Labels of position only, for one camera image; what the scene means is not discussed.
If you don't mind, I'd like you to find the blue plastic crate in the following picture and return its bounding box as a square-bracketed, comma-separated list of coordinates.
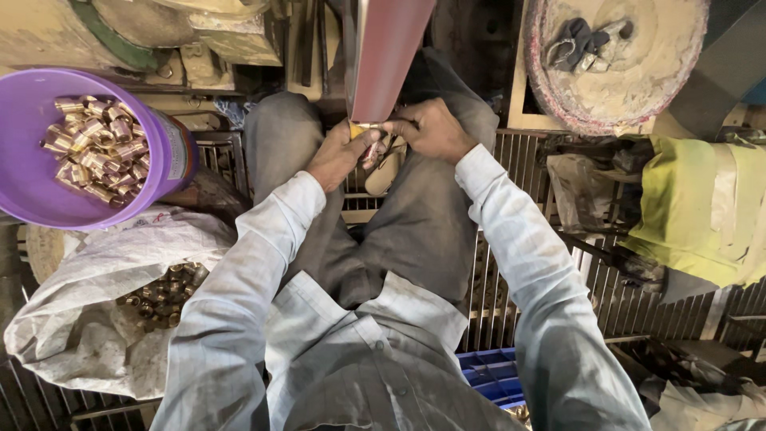
[456, 348, 527, 410]

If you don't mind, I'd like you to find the purple plastic bucket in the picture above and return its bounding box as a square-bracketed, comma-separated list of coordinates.
[0, 67, 200, 232]

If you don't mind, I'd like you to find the person's left hand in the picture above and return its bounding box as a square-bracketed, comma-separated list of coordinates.
[306, 119, 388, 194]

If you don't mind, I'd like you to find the round dusty buffing wheel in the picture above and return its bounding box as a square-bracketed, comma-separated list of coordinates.
[523, 0, 711, 136]

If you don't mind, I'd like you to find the yellow-green cloth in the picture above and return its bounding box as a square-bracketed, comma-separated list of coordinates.
[620, 134, 766, 289]

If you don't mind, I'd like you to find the person's right hand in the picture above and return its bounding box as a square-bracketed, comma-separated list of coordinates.
[381, 97, 480, 166]

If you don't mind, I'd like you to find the clear plastic bag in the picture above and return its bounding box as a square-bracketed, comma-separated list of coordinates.
[546, 153, 617, 234]

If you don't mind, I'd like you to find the heap of dull brass fittings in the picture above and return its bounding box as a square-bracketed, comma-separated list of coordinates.
[115, 262, 210, 331]

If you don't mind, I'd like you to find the dusty grinding machine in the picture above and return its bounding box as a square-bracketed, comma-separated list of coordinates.
[0, 0, 348, 99]

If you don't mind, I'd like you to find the white woven sack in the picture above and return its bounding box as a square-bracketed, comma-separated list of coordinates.
[4, 204, 238, 401]

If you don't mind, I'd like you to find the red sanding belt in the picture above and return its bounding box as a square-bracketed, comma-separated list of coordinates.
[344, 0, 437, 124]

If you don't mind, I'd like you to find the metal floor grate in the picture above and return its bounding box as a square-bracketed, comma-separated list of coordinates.
[0, 129, 766, 431]

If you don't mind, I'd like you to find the beige sandal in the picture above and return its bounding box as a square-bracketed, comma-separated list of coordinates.
[364, 142, 408, 196]

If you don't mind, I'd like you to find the dark grey rag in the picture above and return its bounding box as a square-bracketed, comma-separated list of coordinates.
[545, 17, 611, 73]

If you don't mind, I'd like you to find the heap of polished brass fittings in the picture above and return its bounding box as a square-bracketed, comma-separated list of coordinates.
[41, 95, 152, 209]

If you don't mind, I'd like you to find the small brass fitting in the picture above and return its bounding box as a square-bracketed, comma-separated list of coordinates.
[349, 121, 384, 140]

